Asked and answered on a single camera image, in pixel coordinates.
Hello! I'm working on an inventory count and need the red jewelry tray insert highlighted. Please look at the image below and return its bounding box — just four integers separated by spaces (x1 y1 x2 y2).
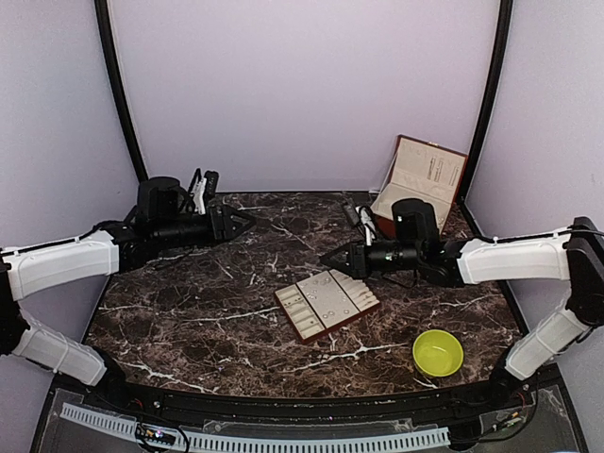
275 270 380 344

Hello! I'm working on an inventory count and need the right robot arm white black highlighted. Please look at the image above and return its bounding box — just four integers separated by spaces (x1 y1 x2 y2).
320 198 603 410

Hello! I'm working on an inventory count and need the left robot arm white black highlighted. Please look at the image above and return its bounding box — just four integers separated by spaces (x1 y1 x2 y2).
1 170 256 411

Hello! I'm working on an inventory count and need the red jewelry box open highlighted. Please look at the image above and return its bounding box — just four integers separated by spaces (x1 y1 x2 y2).
371 135 467 238

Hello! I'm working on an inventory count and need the lime green bowl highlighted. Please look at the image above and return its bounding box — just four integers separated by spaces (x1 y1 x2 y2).
412 329 464 378

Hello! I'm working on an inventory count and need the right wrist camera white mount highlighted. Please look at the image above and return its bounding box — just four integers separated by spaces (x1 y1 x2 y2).
342 203 378 245

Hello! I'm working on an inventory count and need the white slotted cable duct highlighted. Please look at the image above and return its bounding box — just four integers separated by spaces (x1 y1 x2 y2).
59 403 450 452

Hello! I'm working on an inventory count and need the left black frame post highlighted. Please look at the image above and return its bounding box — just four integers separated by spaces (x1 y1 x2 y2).
93 0 149 182

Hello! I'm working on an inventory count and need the black frame post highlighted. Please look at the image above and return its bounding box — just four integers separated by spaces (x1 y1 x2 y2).
93 0 149 182
457 0 514 205

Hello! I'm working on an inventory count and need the right black frame post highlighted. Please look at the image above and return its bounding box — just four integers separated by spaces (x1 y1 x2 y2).
457 0 514 205

